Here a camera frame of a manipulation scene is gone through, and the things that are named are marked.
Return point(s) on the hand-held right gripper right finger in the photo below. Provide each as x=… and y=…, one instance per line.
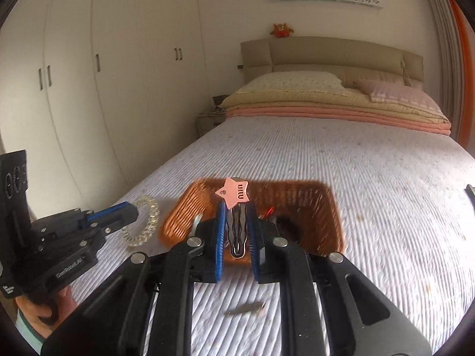
x=254, y=237

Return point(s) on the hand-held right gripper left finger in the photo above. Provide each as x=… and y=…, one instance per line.
x=220, y=237

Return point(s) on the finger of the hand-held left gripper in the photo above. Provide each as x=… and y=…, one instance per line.
x=122, y=218
x=109, y=210

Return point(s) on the pink star hair clip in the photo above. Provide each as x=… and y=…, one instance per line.
x=233, y=193

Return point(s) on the brown wicker basket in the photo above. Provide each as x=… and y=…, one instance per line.
x=315, y=211

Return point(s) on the person's left forearm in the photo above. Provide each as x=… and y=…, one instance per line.
x=31, y=335

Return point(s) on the person's left hand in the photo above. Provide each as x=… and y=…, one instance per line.
x=65, y=304

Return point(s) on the small brown object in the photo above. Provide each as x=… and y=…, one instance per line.
x=245, y=309

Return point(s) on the white wardrobe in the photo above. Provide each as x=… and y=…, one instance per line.
x=111, y=100

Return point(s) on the beige nightstand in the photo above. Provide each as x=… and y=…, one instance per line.
x=207, y=124

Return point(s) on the white quilted bedspread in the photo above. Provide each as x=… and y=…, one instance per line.
x=371, y=193

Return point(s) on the salmon folded blanket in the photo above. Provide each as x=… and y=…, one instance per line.
x=297, y=113

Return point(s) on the black device on stand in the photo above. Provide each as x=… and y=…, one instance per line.
x=219, y=101

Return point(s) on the folded yellow and pink blankets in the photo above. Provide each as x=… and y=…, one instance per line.
x=297, y=100

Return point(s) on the white floral pillow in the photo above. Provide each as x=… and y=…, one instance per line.
x=293, y=81

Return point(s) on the beige padded headboard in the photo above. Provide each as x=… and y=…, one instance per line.
x=315, y=53

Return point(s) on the pink checked pillow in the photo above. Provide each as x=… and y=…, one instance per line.
x=400, y=96

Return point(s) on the orange plush toy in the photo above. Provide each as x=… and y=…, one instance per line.
x=282, y=30

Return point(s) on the striped orange curtain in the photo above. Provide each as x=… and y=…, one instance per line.
x=441, y=44

